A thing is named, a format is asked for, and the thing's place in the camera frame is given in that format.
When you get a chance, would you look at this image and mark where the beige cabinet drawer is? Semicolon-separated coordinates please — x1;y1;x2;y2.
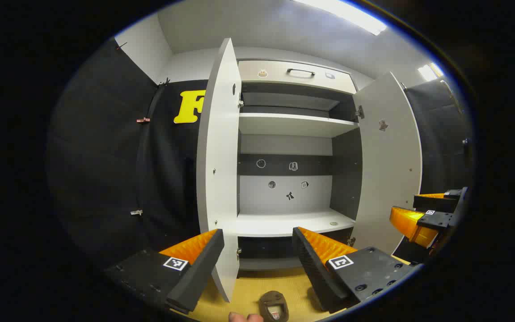
238;60;357;94

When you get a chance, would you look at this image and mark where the small ceiling light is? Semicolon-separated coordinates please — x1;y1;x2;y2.
418;63;444;82

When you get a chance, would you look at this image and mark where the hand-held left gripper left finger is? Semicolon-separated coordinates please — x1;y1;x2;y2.
106;229;225;314

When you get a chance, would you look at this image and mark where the white cabinet door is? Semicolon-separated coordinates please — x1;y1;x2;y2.
196;38;243;303
351;72;422;255

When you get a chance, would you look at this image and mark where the brown fuzzy shoe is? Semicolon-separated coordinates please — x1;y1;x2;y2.
258;291;290;322

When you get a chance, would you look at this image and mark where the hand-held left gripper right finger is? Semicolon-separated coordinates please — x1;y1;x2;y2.
292;227;421;314

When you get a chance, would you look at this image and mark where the black backdrop cloth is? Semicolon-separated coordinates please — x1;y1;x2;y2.
403;78;476;202
46;38;208;269

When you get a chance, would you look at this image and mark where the white shoe cabinet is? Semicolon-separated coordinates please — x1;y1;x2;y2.
235;58;365;271

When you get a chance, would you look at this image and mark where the long ceiling light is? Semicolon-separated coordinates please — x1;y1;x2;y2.
293;0;388;36

